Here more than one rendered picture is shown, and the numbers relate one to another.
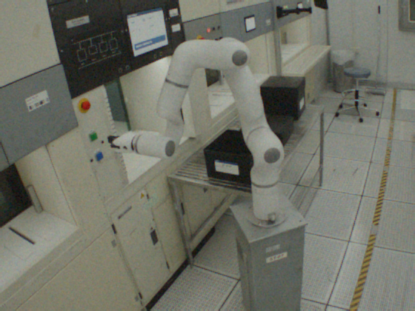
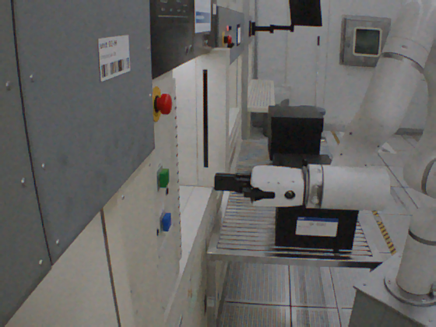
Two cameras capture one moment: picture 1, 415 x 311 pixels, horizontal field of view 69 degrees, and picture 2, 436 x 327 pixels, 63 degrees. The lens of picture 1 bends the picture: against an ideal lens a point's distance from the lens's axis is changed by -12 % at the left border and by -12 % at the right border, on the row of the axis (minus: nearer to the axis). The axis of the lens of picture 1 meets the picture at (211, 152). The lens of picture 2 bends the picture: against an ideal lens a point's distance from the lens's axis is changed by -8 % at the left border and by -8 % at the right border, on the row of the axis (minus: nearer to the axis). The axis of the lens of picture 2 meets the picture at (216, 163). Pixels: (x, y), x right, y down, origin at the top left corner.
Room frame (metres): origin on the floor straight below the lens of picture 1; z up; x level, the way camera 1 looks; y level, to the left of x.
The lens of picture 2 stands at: (0.70, 0.73, 1.50)
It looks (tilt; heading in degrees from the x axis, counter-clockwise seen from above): 21 degrees down; 334
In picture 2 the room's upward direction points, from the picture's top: straight up
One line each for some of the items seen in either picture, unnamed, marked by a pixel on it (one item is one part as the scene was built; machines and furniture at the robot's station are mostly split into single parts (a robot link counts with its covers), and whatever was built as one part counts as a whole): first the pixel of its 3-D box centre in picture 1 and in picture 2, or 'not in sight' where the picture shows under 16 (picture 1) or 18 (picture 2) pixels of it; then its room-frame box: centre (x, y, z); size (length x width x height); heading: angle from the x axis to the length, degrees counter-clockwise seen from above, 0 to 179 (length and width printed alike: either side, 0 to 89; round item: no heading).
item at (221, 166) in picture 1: (238, 155); (313, 209); (1.67, -0.15, 0.85); 0.28 x 0.28 x 0.17; 55
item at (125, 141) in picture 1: (130, 142); (279, 184); (1.26, 0.32, 1.20); 0.11 x 0.10 x 0.07; 56
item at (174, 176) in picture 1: (262, 182); (283, 247); (2.08, -0.34, 0.38); 1.30 x 0.60 x 0.76; 146
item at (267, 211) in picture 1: (266, 198); (420, 261); (1.23, -0.21, 0.85); 0.19 x 0.19 x 0.18
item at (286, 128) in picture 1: (267, 127); (304, 170); (2.03, -0.39, 0.83); 0.29 x 0.29 x 0.13; 59
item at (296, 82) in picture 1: (284, 97); (293, 132); (2.41, -0.61, 0.89); 0.29 x 0.29 x 0.25; 60
